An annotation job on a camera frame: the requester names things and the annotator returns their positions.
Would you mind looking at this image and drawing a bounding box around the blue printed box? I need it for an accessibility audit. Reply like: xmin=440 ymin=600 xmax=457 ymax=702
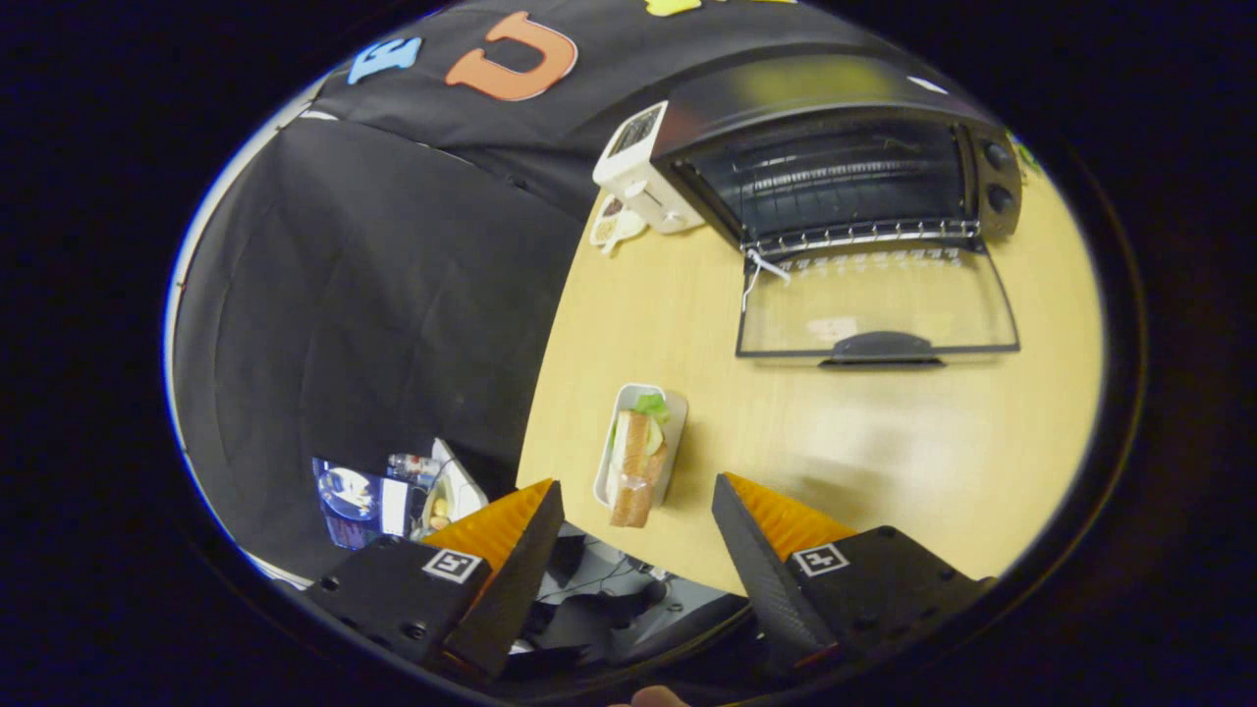
xmin=312 ymin=457 xmax=413 ymax=549

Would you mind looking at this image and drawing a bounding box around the white pop-up toaster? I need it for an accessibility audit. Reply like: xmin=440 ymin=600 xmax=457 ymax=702
xmin=592 ymin=101 xmax=706 ymax=235

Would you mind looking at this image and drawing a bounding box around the black toaster oven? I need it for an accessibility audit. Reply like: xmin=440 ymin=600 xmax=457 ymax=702
xmin=650 ymin=54 xmax=1024 ymax=369

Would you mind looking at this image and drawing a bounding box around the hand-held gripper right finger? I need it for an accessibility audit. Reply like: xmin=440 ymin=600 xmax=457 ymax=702
xmin=711 ymin=472 xmax=995 ymax=669

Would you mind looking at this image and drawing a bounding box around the white open container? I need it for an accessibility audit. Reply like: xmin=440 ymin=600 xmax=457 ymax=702
xmin=422 ymin=439 xmax=489 ymax=541

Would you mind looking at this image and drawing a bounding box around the small white divided dish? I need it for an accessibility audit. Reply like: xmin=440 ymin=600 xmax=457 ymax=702
xmin=589 ymin=194 xmax=649 ymax=256

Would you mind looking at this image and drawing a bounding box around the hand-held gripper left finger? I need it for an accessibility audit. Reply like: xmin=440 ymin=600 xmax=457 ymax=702
xmin=304 ymin=478 xmax=568 ymax=680

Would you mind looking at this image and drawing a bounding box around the sandwich with lettuce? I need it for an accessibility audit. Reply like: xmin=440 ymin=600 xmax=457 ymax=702
xmin=604 ymin=393 xmax=672 ymax=529

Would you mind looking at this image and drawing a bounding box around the white rectangular tray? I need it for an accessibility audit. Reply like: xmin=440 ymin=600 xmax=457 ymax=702
xmin=593 ymin=383 xmax=688 ymax=510

